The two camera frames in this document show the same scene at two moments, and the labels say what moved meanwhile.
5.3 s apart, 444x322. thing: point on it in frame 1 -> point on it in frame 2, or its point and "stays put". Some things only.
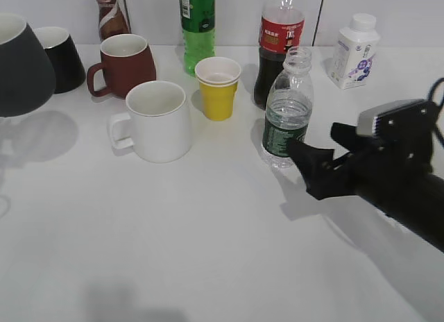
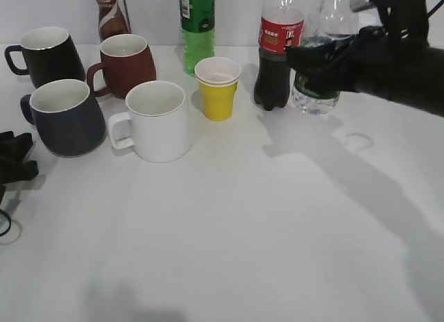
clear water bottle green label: (288, 107) -> (329, 14)
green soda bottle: (197, 12) stays put
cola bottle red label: (282, 27) stays put
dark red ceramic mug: (127, 61) stays put
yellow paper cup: (218, 78) stays put
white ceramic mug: (158, 127) stays put
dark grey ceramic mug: (28, 77) -> (68, 119)
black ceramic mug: (69, 70) stays put
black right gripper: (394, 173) -> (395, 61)
